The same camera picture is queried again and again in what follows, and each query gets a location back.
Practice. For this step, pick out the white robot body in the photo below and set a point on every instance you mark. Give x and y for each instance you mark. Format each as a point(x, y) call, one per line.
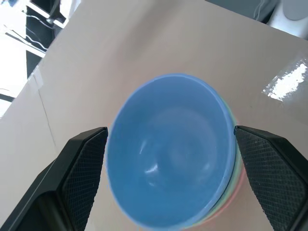
point(284, 16)

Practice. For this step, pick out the pink bowl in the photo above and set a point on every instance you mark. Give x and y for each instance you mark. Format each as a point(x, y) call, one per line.
point(241, 184)

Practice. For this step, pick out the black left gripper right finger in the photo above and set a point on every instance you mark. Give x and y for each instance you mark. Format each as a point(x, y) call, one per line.
point(269, 168)

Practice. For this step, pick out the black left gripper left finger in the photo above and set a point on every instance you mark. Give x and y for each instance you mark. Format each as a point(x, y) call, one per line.
point(72, 178)

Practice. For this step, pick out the green bowl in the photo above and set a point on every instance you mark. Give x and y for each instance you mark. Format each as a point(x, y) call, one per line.
point(236, 168)

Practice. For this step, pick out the blue bowl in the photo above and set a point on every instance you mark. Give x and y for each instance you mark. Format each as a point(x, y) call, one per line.
point(168, 154)

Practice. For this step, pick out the black and white shelf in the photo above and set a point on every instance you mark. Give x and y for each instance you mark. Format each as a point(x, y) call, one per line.
point(31, 36)

